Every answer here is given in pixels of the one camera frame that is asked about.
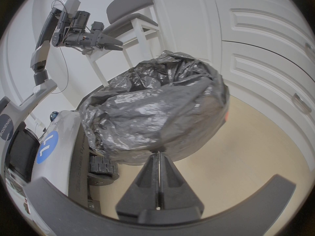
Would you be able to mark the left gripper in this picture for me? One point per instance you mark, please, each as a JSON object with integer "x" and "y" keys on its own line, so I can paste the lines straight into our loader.
{"x": 86, "y": 39}

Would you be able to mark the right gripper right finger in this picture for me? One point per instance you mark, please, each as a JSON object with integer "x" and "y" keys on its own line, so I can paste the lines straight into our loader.
{"x": 177, "y": 188}

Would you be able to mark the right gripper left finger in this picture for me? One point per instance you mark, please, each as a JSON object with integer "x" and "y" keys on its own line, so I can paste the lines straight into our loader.
{"x": 145, "y": 188}

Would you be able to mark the black plastic bag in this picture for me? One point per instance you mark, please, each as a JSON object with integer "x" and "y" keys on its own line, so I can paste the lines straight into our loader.
{"x": 152, "y": 112}

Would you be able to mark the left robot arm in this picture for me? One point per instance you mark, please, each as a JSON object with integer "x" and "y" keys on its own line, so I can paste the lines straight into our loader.
{"x": 41, "y": 50}

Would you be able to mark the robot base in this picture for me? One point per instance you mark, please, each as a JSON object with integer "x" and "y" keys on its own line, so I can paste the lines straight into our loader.
{"x": 64, "y": 136}

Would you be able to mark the grey cushioned white chair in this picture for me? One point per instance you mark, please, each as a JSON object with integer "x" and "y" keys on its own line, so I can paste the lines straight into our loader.
{"x": 130, "y": 6}

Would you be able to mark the white wardrobe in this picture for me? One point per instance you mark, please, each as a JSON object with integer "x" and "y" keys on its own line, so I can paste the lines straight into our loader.
{"x": 258, "y": 45}

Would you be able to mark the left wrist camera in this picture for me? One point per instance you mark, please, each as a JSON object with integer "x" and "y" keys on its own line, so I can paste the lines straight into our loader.
{"x": 97, "y": 26}

